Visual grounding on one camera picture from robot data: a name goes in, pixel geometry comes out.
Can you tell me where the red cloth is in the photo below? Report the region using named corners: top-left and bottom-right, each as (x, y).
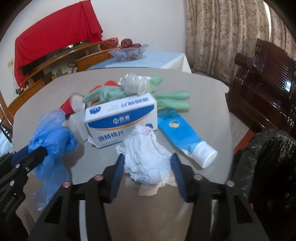
top-left (14, 1), bottom-right (103, 88)

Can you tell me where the dark wooden armchair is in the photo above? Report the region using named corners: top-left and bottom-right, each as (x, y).
top-left (227, 39), bottom-right (295, 137)

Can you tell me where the white blue medicine box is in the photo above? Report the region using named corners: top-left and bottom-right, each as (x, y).
top-left (69, 93), bottom-right (158, 149)

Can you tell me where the small crumpled white paper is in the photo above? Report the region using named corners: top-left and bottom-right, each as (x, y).
top-left (118, 73), bottom-right (151, 95)

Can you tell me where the wooden door frame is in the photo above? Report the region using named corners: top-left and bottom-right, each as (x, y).
top-left (0, 90), bottom-right (15, 144)

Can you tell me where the blue white tube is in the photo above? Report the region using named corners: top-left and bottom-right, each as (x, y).
top-left (158, 109), bottom-right (217, 169)

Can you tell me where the blue plastic bag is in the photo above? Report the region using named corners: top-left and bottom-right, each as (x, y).
top-left (28, 109), bottom-right (79, 211)

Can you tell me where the green rubber glove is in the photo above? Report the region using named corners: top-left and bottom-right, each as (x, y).
top-left (153, 91), bottom-right (191, 111)
top-left (83, 76), bottom-right (163, 104)

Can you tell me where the black lined trash bin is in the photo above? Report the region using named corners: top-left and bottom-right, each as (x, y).
top-left (230, 129), bottom-right (295, 240)

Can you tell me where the light blue tablecloth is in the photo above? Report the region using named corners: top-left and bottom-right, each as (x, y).
top-left (87, 51), bottom-right (192, 73)

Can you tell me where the wooden tv cabinet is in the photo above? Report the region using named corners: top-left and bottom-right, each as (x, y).
top-left (8, 42), bottom-right (112, 116)

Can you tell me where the red basket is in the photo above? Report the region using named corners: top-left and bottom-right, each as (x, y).
top-left (99, 37), bottom-right (119, 50)

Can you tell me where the glass fruit bowl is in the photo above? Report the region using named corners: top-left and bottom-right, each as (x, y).
top-left (108, 44), bottom-right (149, 62)

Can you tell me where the red crumpled wrapper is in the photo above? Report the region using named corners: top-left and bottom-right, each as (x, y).
top-left (89, 80), bottom-right (119, 105)

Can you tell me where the red paper cup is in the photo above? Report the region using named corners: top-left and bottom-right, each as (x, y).
top-left (60, 93), bottom-right (86, 114)

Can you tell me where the floral beige curtain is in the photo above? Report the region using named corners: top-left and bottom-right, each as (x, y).
top-left (185, 0), bottom-right (295, 85)

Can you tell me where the red apple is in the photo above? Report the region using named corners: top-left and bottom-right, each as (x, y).
top-left (120, 38), bottom-right (133, 48)

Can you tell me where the white tissue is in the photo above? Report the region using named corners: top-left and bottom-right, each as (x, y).
top-left (115, 125), bottom-right (177, 196)

